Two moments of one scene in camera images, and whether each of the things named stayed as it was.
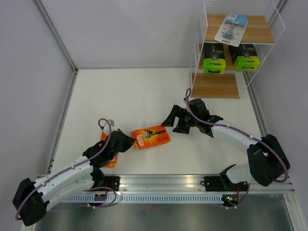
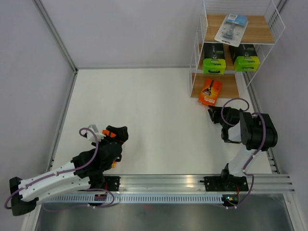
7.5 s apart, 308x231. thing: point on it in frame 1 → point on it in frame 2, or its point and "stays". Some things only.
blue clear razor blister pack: x=232 y=29 stays
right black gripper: x=169 y=121 → x=214 y=112
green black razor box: x=214 y=61 stays
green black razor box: x=245 y=57 stays
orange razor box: x=147 y=137 → x=210 y=93
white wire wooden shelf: x=230 y=46 stays
